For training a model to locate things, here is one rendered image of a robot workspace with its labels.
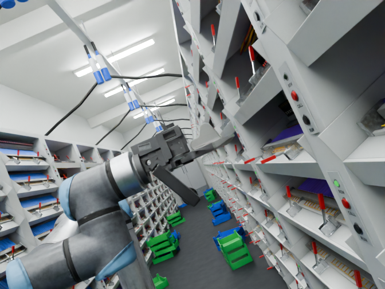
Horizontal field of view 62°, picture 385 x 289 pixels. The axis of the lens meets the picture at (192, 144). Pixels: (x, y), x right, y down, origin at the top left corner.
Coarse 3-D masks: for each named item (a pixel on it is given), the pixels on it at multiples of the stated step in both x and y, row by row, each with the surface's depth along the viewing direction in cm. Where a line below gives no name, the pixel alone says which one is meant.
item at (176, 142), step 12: (168, 132) 67; (180, 132) 66; (144, 144) 67; (156, 144) 67; (168, 144) 67; (180, 144) 67; (132, 156) 67; (144, 156) 68; (156, 156) 67; (168, 156) 65; (180, 156) 65; (144, 168) 67; (168, 168) 67; (144, 180) 66
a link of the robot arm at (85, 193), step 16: (80, 176) 66; (96, 176) 65; (112, 176) 64; (64, 192) 65; (80, 192) 64; (96, 192) 64; (112, 192) 65; (64, 208) 64; (80, 208) 64; (96, 208) 63
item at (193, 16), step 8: (192, 0) 99; (200, 0) 95; (208, 0) 109; (216, 0) 115; (192, 8) 104; (200, 8) 100; (208, 8) 115; (184, 16) 119; (192, 16) 110; (200, 16) 105; (192, 24) 117; (200, 24) 112; (200, 32) 119
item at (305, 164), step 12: (276, 132) 116; (264, 144) 114; (300, 144) 56; (252, 156) 116; (300, 156) 69; (312, 156) 56; (264, 168) 107; (276, 168) 90; (288, 168) 78; (300, 168) 68; (312, 168) 61
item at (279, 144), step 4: (292, 136) 82; (296, 136) 77; (300, 136) 73; (280, 140) 93; (284, 140) 87; (288, 140) 82; (292, 140) 79; (268, 144) 108; (272, 144) 100; (276, 144) 95; (280, 144) 91; (284, 144) 88; (264, 148) 112; (276, 148) 97; (280, 148) 91; (300, 148) 72; (272, 152) 98; (276, 152) 93
